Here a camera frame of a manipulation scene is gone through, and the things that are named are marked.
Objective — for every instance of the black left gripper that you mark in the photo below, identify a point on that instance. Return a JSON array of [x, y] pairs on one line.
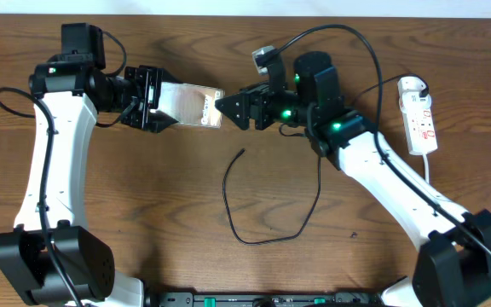
[[151, 77]]

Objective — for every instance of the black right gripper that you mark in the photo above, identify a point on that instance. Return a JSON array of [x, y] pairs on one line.
[[257, 96]]

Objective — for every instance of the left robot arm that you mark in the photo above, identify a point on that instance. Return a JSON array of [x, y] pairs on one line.
[[50, 257]]

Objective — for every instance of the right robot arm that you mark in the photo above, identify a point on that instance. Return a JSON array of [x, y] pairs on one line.
[[454, 246]]

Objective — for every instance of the white USB charger adapter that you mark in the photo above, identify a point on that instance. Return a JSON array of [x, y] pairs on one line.
[[412, 102]]

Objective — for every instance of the white power strip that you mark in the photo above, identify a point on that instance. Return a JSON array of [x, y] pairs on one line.
[[419, 126]]

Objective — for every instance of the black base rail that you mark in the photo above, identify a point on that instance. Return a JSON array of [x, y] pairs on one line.
[[183, 299]]

